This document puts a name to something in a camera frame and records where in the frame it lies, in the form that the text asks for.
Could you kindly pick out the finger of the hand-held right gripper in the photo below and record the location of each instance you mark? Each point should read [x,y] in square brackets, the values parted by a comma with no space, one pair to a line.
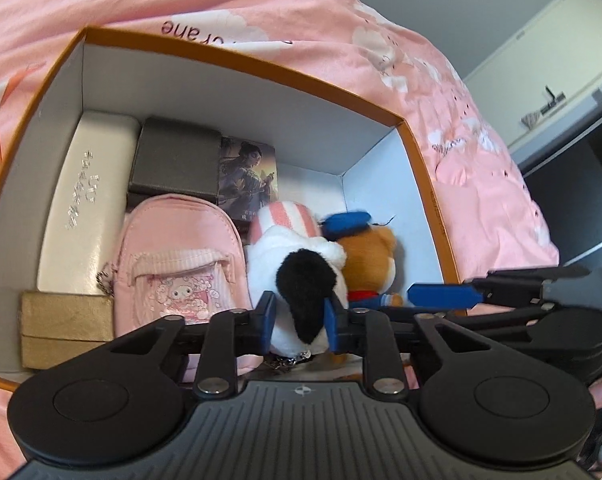
[438,296]
[496,318]

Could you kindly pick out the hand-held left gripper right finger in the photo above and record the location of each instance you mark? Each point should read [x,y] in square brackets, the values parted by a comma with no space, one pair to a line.
[332,326]

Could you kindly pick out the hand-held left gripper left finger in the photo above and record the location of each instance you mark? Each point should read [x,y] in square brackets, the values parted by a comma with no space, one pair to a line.
[268,321]

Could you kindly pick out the brown plush bear blue cap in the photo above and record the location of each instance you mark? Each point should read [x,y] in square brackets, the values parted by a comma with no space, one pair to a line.
[371,260]

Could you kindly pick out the white plush dog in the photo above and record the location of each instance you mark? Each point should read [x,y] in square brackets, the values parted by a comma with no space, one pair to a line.
[281,245]

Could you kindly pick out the pink mini backpack pouch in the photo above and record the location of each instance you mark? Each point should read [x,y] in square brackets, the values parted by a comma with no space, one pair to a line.
[176,230]

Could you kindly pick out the illustrated picture card box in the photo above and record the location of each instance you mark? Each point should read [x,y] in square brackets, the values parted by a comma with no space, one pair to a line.
[248,175]

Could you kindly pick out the grey rectangular box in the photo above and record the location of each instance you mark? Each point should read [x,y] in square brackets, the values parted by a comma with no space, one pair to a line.
[176,160]

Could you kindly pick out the orange-edged white storage box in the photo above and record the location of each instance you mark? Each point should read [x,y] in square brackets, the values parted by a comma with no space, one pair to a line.
[291,105]

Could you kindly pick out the dark furniture panel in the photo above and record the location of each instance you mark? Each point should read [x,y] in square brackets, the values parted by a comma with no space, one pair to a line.
[571,195]

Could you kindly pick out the gold pouch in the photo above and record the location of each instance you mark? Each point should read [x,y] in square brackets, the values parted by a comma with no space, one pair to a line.
[66,330]

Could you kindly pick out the white glasses case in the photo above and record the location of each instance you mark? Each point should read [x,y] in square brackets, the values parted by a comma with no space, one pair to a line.
[86,200]

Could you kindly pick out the white cabinet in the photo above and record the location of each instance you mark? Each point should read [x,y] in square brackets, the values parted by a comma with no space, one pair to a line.
[556,50]

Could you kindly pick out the pink printed blanket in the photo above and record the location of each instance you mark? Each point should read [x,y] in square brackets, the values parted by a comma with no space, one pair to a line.
[231,0]

